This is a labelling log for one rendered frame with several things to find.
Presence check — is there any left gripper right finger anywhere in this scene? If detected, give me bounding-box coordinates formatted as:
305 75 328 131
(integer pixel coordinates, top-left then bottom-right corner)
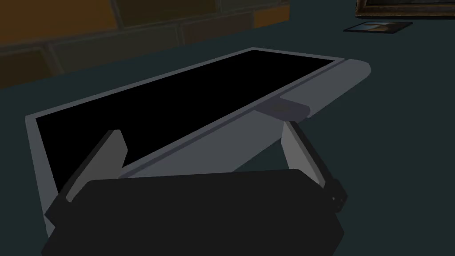
280 120 348 213

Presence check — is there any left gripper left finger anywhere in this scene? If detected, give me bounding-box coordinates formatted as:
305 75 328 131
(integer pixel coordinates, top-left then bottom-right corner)
44 129 128 226

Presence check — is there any large brown framed picture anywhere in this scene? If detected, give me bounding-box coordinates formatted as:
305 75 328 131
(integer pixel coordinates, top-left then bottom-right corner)
355 0 455 20

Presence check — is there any small dark framed picture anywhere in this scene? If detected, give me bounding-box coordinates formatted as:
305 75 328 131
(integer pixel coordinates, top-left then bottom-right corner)
343 21 414 34

